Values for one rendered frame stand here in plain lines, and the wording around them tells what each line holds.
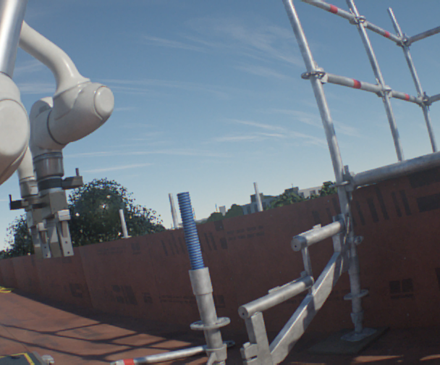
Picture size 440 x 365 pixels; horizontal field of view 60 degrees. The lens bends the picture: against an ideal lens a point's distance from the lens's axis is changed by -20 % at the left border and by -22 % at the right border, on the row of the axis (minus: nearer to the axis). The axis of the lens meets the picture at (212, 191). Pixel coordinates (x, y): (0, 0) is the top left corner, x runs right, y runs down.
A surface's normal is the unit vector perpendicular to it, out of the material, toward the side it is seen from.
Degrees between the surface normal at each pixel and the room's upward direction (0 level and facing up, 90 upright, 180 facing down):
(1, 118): 98
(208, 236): 90
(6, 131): 96
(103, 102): 98
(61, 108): 103
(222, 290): 90
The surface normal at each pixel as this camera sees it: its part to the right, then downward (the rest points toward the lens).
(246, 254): -0.77, 0.11
